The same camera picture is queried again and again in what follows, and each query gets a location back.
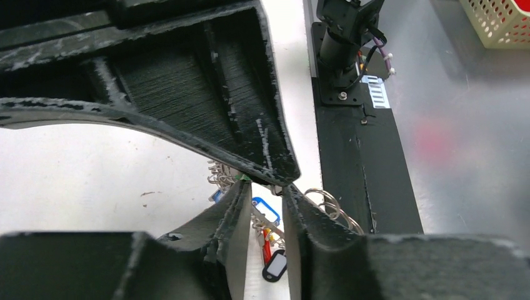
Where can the metal disc keyring holder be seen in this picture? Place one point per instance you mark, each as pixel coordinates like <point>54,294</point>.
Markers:
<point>313,217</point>

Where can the right white cable duct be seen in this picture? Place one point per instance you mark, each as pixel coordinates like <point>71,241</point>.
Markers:
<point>377,91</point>

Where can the blue tag key on disc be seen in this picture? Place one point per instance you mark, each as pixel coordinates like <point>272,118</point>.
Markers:
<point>266,210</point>

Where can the red tag on disc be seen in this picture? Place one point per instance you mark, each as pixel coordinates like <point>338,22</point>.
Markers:
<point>266,248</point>

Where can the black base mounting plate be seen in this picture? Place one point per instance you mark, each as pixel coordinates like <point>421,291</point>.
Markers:
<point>362,160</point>

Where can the white perforated basket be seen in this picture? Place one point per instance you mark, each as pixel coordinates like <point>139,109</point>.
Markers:
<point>500,24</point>

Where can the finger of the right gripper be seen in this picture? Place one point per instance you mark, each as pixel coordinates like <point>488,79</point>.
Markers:
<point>27,112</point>
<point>203,67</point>

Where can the black tag on disc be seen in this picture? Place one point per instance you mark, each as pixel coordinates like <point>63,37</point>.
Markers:
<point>276,267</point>

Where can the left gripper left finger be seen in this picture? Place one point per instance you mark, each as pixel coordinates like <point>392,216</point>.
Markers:
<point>203,259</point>

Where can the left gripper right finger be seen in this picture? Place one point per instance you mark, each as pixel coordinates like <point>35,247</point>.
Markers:
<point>411,266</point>

